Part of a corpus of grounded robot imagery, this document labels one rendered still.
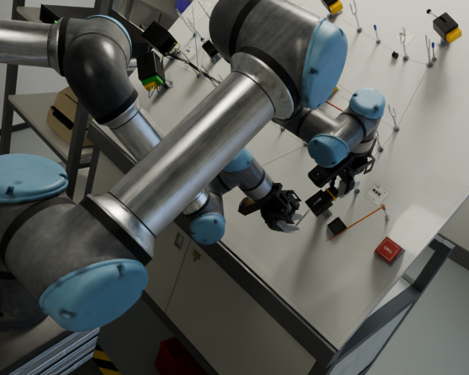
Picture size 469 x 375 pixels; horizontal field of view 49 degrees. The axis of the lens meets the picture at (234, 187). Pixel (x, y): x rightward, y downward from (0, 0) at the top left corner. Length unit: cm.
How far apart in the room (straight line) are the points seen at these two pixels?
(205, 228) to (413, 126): 71
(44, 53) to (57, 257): 56
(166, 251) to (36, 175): 115
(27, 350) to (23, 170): 25
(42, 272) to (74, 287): 5
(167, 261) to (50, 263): 122
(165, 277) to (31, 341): 110
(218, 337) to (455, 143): 94
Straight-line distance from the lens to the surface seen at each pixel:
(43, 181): 70
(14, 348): 80
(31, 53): 110
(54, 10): 220
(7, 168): 72
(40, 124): 233
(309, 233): 147
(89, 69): 97
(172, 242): 178
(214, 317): 174
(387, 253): 139
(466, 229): 391
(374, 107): 113
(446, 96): 156
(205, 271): 169
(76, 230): 63
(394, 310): 177
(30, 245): 65
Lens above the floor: 179
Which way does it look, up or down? 30 degrees down
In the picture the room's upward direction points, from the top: 21 degrees clockwise
